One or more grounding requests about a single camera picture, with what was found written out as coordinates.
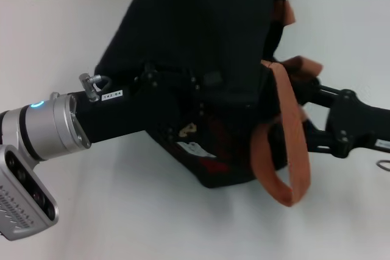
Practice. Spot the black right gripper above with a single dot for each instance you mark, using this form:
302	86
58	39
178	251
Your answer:
359	126

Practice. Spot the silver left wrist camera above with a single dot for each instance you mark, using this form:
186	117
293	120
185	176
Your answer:
24	193

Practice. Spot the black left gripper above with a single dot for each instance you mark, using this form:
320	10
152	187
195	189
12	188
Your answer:
137	111

